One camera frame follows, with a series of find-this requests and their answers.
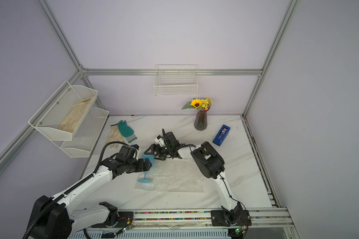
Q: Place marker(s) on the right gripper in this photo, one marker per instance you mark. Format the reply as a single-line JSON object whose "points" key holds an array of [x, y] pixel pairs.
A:
{"points": [[154, 147]]}

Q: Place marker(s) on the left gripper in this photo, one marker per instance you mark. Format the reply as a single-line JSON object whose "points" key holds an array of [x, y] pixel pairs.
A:
{"points": [[141, 167]]}

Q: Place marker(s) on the blue plastic wine glass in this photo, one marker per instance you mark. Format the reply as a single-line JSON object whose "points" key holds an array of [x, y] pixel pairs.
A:
{"points": [[151, 159]]}

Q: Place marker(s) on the clear bubble wrap sheet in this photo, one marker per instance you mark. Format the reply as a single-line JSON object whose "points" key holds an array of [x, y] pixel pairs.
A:
{"points": [[173, 175]]}

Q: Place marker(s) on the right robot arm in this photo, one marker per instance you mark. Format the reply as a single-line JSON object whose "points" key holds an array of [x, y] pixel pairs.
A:
{"points": [[211, 165]]}

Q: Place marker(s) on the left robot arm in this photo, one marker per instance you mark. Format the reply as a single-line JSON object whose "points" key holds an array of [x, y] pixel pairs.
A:
{"points": [[57, 217]]}

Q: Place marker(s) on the green work glove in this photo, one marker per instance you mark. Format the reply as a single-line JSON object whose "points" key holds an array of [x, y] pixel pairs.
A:
{"points": [[126, 131]]}

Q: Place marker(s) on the beige work glove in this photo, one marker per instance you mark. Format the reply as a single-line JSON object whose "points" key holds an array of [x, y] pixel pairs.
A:
{"points": [[115, 135]]}

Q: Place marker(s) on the dark glass flower vase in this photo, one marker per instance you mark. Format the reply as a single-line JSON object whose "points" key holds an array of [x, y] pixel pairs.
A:
{"points": [[200, 122]]}

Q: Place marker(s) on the blue tape dispenser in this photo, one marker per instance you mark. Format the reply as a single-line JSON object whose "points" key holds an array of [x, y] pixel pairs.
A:
{"points": [[221, 135]]}

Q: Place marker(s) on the lower white mesh shelf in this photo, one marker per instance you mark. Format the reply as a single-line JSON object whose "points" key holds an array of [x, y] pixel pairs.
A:
{"points": [[86, 135]]}

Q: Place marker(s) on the sunflower bouquet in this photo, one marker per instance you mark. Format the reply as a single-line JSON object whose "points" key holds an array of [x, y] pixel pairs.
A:
{"points": [[199, 104]]}

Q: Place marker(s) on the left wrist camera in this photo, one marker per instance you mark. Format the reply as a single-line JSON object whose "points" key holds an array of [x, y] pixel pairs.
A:
{"points": [[135, 146]]}

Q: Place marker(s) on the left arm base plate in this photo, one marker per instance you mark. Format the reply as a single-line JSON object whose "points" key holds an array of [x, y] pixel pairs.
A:
{"points": [[123, 220]]}

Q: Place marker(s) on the white wire wall basket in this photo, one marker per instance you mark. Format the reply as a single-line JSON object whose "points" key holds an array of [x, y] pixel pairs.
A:
{"points": [[176, 80]]}

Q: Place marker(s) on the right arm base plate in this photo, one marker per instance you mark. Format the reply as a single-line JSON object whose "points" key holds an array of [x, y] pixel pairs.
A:
{"points": [[230, 219]]}

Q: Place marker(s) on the aluminium front rail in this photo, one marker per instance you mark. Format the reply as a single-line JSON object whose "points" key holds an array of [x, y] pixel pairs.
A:
{"points": [[271, 223]]}

